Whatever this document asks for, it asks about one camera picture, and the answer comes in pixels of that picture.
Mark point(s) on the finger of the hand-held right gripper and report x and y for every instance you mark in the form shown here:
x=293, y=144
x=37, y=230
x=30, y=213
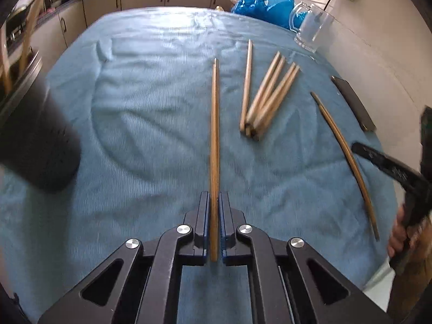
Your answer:
x=381, y=163

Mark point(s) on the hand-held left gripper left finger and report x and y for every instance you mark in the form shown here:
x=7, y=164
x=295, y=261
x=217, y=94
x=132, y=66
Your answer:
x=205, y=209

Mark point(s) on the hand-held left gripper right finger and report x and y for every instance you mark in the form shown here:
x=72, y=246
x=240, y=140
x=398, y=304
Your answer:
x=223, y=209

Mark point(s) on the dark brown wooden chopstick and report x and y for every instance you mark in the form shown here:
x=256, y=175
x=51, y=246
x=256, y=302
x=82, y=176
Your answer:
x=315, y=97
x=217, y=141
x=213, y=141
x=362, y=192

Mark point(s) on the light wooden chopstick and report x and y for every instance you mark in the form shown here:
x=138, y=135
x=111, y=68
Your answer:
x=246, y=84
x=277, y=71
x=289, y=84
x=266, y=84
x=32, y=23
x=285, y=79

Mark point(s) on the black perforated chopstick holder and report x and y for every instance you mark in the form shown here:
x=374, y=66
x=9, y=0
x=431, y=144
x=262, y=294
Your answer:
x=37, y=135

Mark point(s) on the person's right forearm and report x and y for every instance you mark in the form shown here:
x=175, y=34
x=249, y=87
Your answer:
x=410, y=287

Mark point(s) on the person's right hand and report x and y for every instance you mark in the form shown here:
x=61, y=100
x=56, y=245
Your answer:
x=395, y=233

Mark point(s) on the black smartphone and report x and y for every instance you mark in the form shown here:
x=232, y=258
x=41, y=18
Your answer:
x=354, y=104

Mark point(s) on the blue tablecloth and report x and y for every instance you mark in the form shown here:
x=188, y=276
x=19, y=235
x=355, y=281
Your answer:
x=135, y=108

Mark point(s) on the clear glass mug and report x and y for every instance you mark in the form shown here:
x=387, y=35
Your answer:
x=312, y=30

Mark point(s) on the blue plastic bag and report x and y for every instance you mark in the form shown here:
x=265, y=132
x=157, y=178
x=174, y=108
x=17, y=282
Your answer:
x=263, y=6

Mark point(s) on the gas stove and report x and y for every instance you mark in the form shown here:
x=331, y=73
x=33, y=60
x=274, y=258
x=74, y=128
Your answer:
x=17, y=30

